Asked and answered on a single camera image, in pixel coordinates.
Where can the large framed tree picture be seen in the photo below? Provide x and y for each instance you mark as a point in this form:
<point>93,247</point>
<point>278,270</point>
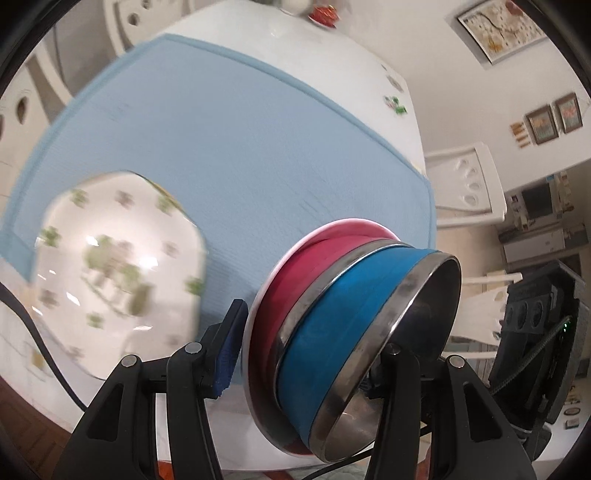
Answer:
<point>501,27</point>

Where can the small orange wall decoration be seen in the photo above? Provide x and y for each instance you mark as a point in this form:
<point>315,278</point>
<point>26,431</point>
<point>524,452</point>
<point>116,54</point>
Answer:
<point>520,134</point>

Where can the red ornament on dish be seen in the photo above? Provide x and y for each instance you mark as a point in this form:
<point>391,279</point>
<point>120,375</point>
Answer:
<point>323,14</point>

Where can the grey microwave oven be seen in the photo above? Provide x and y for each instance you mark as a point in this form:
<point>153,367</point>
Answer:
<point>538,201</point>

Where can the blue steel bowl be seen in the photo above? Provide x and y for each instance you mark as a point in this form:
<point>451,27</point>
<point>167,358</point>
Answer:
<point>351,323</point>

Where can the white octagonal floral plate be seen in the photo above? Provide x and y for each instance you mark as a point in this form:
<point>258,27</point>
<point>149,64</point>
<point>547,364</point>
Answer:
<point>115,277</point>

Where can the white ceramic vase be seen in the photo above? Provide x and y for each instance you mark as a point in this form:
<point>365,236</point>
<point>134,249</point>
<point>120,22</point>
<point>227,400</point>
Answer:
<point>294,5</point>

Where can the light blue table mat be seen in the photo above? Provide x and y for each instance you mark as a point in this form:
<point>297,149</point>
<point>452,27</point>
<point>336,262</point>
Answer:
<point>231,138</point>

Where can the pink polka dot bowl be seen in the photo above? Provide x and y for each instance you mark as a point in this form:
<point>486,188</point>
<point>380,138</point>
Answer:
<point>247,369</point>

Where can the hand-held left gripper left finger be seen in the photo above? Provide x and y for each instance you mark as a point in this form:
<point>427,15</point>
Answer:
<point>229,350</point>

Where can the white dining chair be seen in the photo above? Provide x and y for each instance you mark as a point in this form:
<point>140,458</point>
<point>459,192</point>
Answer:
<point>480,314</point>
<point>138,23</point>
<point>471,184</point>
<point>27,101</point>

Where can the small green floral ornament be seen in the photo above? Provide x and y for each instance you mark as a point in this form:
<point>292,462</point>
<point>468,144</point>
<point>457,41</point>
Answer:
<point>395,105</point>

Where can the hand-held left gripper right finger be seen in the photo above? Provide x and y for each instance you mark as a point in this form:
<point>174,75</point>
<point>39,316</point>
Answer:
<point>401,383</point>

